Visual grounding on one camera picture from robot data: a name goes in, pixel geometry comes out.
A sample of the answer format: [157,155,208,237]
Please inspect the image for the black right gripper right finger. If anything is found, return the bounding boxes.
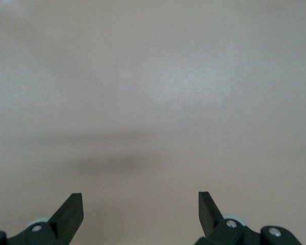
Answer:
[195,191,261,245]

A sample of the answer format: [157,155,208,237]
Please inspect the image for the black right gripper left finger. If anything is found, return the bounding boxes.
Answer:
[6,193,84,245]

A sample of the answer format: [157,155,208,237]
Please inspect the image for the brown table mat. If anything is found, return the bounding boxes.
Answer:
[0,0,306,245]

